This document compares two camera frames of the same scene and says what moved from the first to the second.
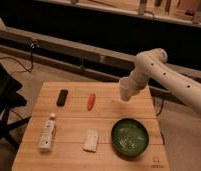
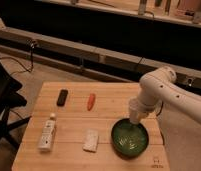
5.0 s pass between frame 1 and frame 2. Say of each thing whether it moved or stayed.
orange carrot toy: stayed
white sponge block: stayed
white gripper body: moved
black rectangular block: stayed
